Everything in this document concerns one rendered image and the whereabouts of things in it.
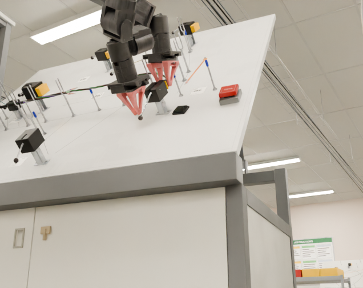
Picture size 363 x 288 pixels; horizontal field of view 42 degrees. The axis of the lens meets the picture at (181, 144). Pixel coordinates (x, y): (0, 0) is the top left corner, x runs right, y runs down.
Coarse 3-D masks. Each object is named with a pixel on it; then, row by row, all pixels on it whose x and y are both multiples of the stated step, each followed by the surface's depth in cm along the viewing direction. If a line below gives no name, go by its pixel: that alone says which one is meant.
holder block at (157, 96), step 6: (150, 84) 138; (156, 84) 137; (162, 84) 136; (150, 90) 136; (156, 90) 134; (162, 90) 136; (150, 96) 135; (156, 96) 134; (162, 96) 136; (150, 102) 137
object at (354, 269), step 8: (328, 264) 993; (336, 264) 984; (344, 264) 976; (352, 264) 967; (360, 264) 959; (344, 272) 946; (352, 272) 949; (360, 272) 941; (352, 280) 932; (360, 280) 924
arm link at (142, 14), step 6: (90, 0) 133; (96, 0) 131; (102, 0) 130; (138, 0) 133; (144, 0) 134; (138, 6) 133; (144, 6) 134; (150, 6) 136; (138, 12) 133; (144, 12) 134; (138, 18) 133; (144, 18) 135; (144, 24) 136
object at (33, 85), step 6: (30, 84) 174; (36, 84) 172; (24, 90) 173; (30, 90) 171; (18, 96) 179; (30, 96) 173; (36, 96) 171; (42, 102) 177; (42, 108) 176; (48, 108) 178
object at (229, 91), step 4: (236, 84) 133; (224, 88) 133; (228, 88) 132; (232, 88) 131; (236, 88) 131; (220, 92) 131; (224, 92) 130; (228, 92) 130; (232, 92) 129; (236, 92) 130; (220, 96) 131; (224, 96) 130; (228, 96) 130; (232, 96) 131
